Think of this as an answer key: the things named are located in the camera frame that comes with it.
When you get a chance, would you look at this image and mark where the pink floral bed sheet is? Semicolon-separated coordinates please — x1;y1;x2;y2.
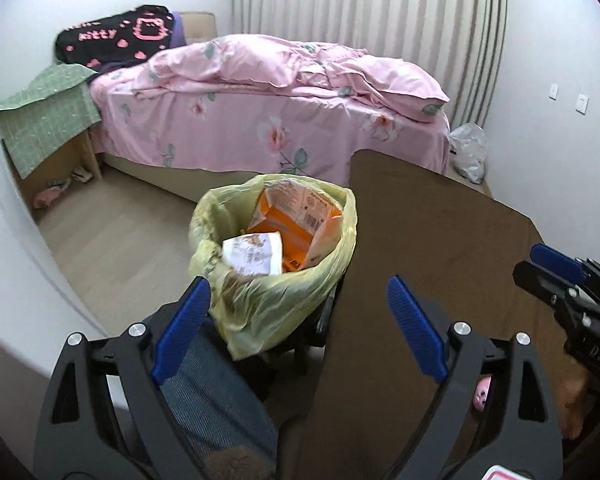
89;67;452;177

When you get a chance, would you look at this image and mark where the yellow plastic bag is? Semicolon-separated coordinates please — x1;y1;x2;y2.
187;172;358;361

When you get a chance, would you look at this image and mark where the pink floral duvet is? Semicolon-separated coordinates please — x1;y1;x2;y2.
132;34;451;122

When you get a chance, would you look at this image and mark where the black pink printed blanket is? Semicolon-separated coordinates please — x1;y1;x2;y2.
55;5;177;68

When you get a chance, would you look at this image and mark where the white snack packet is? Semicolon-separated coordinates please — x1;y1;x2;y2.
221;231;285;277

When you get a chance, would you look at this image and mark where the person's jeans leg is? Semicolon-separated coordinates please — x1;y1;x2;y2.
160;317;281;480

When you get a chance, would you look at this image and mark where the orange clear plastic bag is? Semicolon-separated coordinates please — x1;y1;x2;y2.
245;177;346;273

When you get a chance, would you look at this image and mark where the white plastic bag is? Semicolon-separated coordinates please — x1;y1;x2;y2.
449;122;488;184

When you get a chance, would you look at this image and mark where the pink slipper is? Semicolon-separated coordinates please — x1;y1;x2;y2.
32;187;63;209

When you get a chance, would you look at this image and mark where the white striped curtain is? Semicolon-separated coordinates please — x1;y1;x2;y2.
228;0;510;131

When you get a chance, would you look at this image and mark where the pink toy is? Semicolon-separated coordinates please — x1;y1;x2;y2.
472;377;492;411

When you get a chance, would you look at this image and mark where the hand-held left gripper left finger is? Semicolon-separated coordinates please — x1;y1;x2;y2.
32;276;212;480

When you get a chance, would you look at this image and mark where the person's right hand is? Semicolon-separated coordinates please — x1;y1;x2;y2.
560;372;598;441

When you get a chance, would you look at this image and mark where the beige bed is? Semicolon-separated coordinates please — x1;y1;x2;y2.
87;10;453;196

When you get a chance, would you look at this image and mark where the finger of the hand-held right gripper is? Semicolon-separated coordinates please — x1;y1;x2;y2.
529;242;600;292
513;259;582;312

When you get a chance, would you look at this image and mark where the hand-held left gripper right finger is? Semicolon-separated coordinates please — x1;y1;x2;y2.
386;275;566;480

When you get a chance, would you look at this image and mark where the green checked cloth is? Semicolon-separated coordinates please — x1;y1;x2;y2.
0;62;103;179

